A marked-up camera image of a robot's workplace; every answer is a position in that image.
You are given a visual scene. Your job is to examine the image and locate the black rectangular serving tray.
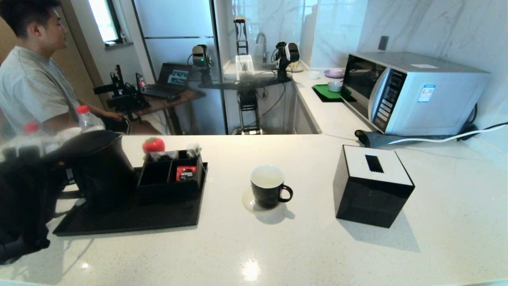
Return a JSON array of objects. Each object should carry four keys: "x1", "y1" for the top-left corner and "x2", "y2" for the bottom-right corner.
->
[{"x1": 52, "y1": 162, "x2": 209, "y2": 237}]

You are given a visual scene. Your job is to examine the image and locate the black leader arm with cables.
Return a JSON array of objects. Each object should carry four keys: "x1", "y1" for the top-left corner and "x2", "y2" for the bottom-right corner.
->
[{"x1": 274, "y1": 41, "x2": 300, "y2": 80}]

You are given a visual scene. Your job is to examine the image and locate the round translucent coaster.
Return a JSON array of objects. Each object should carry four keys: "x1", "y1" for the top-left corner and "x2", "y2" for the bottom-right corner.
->
[{"x1": 242, "y1": 187, "x2": 278, "y2": 213}]

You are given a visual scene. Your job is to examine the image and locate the window with dark frame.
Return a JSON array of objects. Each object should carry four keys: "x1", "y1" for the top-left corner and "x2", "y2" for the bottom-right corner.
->
[{"x1": 87, "y1": 0, "x2": 124, "y2": 49}]

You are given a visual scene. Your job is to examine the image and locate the black compartment organizer box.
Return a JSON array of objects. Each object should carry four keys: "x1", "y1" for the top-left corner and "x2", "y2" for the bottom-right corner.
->
[{"x1": 137, "y1": 150, "x2": 205, "y2": 201}]

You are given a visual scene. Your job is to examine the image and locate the white wire rack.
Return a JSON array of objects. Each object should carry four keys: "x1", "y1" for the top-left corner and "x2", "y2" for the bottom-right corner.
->
[{"x1": 235, "y1": 55, "x2": 255, "y2": 81}]

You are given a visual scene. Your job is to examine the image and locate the black power cable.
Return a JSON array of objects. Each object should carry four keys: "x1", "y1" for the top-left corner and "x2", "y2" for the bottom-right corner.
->
[{"x1": 456, "y1": 104, "x2": 508, "y2": 137}]

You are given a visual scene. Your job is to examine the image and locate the person in grey t-shirt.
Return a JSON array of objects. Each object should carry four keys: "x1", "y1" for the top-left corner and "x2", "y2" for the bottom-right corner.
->
[{"x1": 0, "y1": 0, "x2": 131, "y2": 135}]

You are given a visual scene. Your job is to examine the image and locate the black laptop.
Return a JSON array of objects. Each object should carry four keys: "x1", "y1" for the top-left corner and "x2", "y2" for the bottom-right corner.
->
[{"x1": 141, "y1": 62, "x2": 194, "y2": 99}]

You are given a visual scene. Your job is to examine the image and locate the chrome kitchen faucet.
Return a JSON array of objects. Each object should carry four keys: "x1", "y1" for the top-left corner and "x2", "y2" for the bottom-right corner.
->
[{"x1": 256, "y1": 33, "x2": 269, "y2": 64}]

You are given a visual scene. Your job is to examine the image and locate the black mug white inside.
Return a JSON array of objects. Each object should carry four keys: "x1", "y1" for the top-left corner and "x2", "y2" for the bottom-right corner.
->
[{"x1": 250, "y1": 165, "x2": 294, "y2": 209}]

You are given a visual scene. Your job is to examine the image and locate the black upright frame device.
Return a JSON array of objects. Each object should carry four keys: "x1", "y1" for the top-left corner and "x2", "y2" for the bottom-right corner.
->
[{"x1": 234, "y1": 17, "x2": 249, "y2": 56}]

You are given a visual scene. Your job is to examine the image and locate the black tissue box white lid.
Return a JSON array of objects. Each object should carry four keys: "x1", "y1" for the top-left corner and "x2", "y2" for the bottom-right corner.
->
[{"x1": 333, "y1": 145, "x2": 416, "y2": 229}]

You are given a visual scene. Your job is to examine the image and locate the white tea bag packet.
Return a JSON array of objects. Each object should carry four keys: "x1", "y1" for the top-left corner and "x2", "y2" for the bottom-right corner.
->
[{"x1": 150, "y1": 151, "x2": 179, "y2": 162}]

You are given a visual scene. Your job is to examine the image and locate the white kitchen cabinet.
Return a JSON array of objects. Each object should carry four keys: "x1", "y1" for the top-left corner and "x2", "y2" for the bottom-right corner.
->
[{"x1": 286, "y1": 81, "x2": 323, "y2": 136}]

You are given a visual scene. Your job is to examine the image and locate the green plastic tray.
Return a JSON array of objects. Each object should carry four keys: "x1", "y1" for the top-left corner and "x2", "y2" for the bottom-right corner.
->
[{"x1": 312, "y1": 83, "x2": 356, "y2": 103}]

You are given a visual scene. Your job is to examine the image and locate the silver refrigerator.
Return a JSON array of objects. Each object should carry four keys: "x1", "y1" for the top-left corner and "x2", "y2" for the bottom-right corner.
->
[{"x1": 131, "y1": 0, "x2": 229, "y2": 136}]

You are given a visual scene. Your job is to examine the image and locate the white power cable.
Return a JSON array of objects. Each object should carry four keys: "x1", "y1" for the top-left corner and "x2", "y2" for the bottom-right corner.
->
[{"x1": 388, "y1": 123, "x2": 508, "y2": 146}]

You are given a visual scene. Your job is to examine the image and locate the silver microwave oven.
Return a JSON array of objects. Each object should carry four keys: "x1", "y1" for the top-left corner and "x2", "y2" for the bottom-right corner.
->
[{"x1": 342, "y1": 51, "x2": 491, "y2": 137}]

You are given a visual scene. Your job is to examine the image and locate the red coffee sachet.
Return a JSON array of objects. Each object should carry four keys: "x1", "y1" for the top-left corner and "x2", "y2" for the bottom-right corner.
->
[{"x1": 175, "y1": 166, "x2": 198, "y2": 183}]

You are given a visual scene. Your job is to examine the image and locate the clear water bottle red cap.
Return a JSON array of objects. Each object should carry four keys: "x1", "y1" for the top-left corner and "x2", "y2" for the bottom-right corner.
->
[
  {"x1": 2, "y1": 122, "x2": 62, "y2": 157},
  {"x1": 76, "y1": 105, "x2": 106, "y2": 133}
]

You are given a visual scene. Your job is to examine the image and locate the black electric kettle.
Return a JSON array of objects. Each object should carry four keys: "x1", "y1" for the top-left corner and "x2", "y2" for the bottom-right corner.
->
[{"x1": 44, "y1": 130, "x2": 137, "y2": 209}]

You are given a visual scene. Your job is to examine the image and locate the black teleoperation rig stand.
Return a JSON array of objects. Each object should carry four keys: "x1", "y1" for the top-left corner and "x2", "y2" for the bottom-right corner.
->
[{"x1": 198, "y1": 75, "x2": 293, "y2": 136}]

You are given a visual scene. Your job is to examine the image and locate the red tomato-shaped timer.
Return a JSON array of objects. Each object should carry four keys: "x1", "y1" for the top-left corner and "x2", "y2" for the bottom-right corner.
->
[{"x1": 142, "y1": 137, "x2": 165, "y2": 155}]

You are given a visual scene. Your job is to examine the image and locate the black handheld teleoperation rig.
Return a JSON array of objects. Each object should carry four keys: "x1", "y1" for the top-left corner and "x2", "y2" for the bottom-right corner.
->
[{"x1": 93, "y1": 65, "x2": 151, "y2": 120}]

